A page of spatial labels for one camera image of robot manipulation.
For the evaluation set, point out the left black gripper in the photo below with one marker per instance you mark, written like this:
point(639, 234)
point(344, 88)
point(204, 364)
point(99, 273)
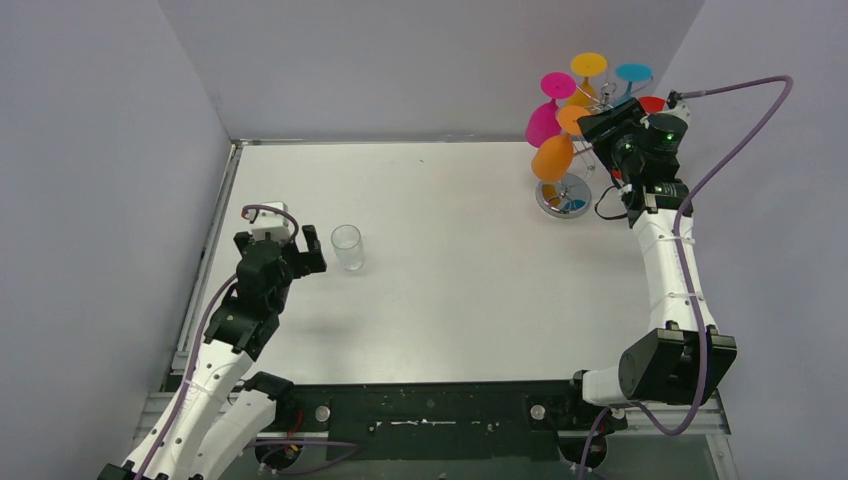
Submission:
point(291, 253)

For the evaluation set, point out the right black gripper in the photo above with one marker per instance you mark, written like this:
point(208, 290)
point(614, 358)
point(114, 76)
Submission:
point(602, 130)

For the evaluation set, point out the clear wine glass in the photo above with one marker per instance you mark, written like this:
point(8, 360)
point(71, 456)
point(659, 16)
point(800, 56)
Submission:
point(348, 246)

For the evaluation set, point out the orange wine glass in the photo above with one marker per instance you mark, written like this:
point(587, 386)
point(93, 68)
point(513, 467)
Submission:
point(554, 157)

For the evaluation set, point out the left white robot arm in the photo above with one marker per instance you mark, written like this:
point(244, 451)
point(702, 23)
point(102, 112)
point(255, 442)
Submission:
point(218, 409)

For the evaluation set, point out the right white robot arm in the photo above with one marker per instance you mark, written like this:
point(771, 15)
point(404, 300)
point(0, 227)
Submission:
point(682, 357)

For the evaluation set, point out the red wine glass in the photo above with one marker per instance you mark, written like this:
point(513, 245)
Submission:
point(651, 105)

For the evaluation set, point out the pink wine glass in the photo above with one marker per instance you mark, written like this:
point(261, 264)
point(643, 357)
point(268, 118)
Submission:
point(542, 123)

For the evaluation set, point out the blue wine glass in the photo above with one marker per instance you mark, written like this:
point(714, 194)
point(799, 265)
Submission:
point(632, 74)

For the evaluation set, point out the yellow wine glass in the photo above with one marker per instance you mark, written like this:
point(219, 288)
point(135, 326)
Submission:
point(586, 66)

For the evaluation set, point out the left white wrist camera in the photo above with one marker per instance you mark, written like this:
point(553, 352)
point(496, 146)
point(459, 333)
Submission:
point(268, 225)

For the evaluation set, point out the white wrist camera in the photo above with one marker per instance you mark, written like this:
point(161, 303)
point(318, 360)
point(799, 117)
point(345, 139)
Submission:
point(268, 225)
point(677, 107)

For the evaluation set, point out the silver wire glass rack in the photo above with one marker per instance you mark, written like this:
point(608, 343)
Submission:
point(571, 196)

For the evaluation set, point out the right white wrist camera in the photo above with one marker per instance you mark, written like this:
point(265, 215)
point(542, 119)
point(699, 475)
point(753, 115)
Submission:
point(677, 107)

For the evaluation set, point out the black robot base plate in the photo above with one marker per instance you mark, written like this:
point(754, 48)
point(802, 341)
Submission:
point(541, 420)

